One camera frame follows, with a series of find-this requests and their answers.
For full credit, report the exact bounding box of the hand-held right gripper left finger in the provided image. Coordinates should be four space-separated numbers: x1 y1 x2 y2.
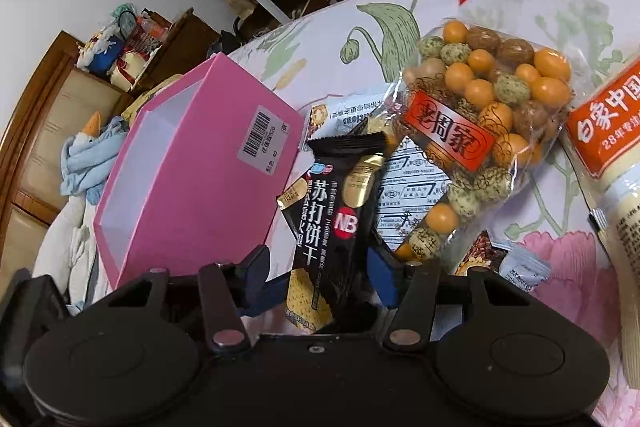
107 244 274 355

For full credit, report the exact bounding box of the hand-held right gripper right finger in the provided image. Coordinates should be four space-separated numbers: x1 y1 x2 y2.
366 248 507 351

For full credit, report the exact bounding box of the black cracker packet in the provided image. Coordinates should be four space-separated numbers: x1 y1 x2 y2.
284 131 388 334
276 174 312 270

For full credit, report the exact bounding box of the silver printed packet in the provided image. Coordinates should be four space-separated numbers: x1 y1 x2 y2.
372 139 453 253

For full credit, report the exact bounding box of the pink cardboard box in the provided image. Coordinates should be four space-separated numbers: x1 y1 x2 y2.
92 54 307 292

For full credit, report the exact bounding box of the light blue snack bar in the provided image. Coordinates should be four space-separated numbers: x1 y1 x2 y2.
306 94 397 144
462 232 552 294

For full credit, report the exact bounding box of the cream noodle packet orange label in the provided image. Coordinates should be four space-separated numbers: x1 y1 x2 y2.
560 59 640 413

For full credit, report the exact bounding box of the clear bag of coated peanuts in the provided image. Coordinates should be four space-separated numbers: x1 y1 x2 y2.
390 0 576 273

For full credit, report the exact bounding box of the white cloth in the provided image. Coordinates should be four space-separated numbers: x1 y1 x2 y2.
31 196 118 310

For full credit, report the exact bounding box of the light blue cloth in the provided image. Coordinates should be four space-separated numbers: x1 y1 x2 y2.
60 114 133 205

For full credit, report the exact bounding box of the pale yellow cloth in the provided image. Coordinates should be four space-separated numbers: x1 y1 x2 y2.
121 76 182 124

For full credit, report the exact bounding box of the white plush orange beak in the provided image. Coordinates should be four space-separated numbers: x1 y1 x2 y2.
74 112 105 148

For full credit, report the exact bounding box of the floral bedsheet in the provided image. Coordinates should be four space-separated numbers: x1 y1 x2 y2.
225 0 640 415

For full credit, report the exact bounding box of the wooden nightstand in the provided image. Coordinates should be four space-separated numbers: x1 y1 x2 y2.
75 7 212 105

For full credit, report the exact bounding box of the red patterned bag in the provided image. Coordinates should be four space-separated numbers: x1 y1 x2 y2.
120 9 172 58

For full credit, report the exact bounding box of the wooden bed headboard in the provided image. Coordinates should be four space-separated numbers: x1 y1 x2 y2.
0 29 132 280

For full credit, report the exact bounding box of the blue white plush toy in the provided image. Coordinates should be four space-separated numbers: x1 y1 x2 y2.
76 24 126 74

